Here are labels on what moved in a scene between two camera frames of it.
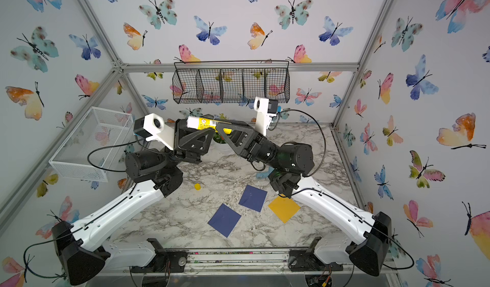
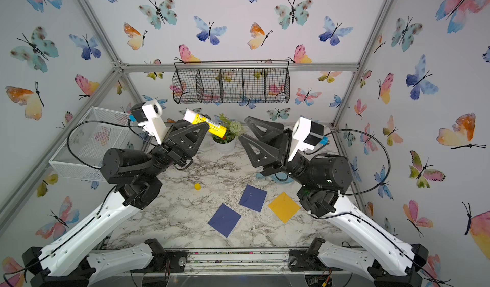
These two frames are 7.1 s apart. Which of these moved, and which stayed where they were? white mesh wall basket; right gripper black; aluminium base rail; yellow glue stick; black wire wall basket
Moved: right gripper black; yellow glue stick
Stayed: white mesh wall basket; aluminium base rail; black wire wall basket
